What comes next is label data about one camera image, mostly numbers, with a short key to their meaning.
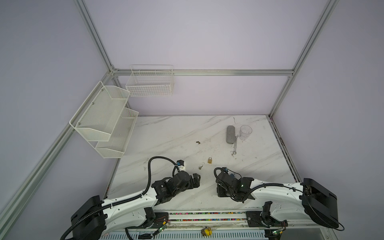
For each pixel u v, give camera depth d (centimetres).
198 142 104
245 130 108
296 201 45
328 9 69
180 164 73
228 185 63
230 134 105
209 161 95
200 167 93
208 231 69
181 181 59
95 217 40
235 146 102
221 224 73
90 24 72
